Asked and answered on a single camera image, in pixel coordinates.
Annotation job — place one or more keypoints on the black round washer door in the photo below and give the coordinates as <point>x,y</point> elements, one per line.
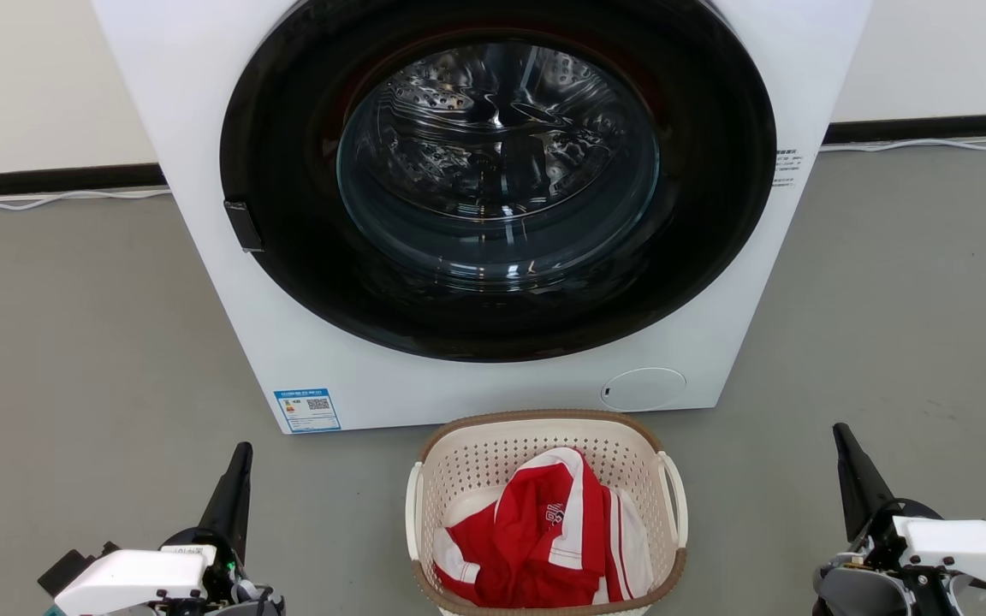
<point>288,257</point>

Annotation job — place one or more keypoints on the white front-load washing machine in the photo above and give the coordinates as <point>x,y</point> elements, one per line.
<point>202,128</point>

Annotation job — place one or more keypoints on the blue energy label sticker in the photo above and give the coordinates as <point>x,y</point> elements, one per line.
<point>307,411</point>

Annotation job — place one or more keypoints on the small text label sticker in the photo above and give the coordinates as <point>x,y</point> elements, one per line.
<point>787,167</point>

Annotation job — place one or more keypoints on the round white filter cover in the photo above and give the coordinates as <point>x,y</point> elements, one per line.
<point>643,389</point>

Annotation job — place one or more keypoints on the steel washer drum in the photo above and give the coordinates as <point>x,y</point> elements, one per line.
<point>493,145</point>

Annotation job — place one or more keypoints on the red and white garment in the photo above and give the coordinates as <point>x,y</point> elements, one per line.
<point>536,539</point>

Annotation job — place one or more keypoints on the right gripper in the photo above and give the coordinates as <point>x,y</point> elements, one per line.
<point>861,590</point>

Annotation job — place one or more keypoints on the beige perforated laundry basket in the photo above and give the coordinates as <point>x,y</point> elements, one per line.
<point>476,462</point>

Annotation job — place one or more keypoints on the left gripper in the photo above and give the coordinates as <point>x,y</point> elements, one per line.
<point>232,586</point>

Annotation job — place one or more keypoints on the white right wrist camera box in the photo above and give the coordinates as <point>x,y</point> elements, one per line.
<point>964,547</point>

